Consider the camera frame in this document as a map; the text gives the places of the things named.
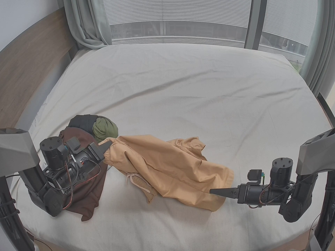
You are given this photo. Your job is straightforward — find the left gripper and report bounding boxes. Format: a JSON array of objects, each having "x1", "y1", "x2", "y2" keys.
[{"x1": 71, "y1": 142, "x2": 106, "y2": 176}]

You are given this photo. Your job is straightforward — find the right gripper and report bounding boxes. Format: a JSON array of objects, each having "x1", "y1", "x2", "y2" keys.
[{"x1": 236, "y1": 183, "x2": 266, "y2": 206}]

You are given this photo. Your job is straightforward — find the tan shorts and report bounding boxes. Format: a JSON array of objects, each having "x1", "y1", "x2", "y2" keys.
[{"x1": 101, "y1": 134, "x2": 234, "y2": 213}]

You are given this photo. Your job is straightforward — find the bed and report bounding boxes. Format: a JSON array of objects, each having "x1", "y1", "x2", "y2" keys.
[{"x1": 0, "y1": 8, "x2": 335, "y2": 251}]

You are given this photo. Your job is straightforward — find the olive green garment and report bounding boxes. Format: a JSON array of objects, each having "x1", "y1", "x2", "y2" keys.
[{"x1": 92, "y1": 117, "x2": 119, "y2": 142}]

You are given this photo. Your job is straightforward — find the brown garment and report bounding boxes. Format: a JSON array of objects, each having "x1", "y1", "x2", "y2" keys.
[{"x1": 59, "y1": 127, "x2": 109, "y2": 222}]

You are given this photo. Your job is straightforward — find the dark grey garment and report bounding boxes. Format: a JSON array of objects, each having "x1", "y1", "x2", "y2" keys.
[{"x1": 69, "y1": 115, "x2": 110, "y2": 136}]

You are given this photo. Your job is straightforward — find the grey-green curtain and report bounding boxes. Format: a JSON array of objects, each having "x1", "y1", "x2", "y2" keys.
[
  {"x1": 61, "y1": 0, "x2": 113, "y2": 49},
  {"x1": 299, "y1": 0, "x2": 335, "y2": 96}
]

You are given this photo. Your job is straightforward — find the window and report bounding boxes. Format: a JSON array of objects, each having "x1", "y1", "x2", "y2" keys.
[{"x1": 101, "y1": 0, "x2": 321, "y2": 63}]

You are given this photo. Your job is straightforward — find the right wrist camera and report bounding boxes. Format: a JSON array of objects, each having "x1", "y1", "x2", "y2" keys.
[{"x1": 248, "y1": 169, "x2": 263, "y2": 185}]

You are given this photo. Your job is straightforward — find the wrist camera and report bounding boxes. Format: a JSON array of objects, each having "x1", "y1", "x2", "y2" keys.
[
  {"x1": 248, "y1": 169, "x2": 263, "y2": 185},
  {"x1": 64, "y1": 137, "x2": 83, "y2": 155}
]

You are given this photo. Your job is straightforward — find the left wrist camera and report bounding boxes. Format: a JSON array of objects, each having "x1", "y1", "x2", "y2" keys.
[{"x1": 64, "y1": 137, "x2": 83, "y2": 155}]

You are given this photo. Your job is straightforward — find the black cable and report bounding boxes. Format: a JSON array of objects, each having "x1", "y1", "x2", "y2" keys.
[{"x1": 309, "y1": 213, "x2": 321, "y2": 243}]

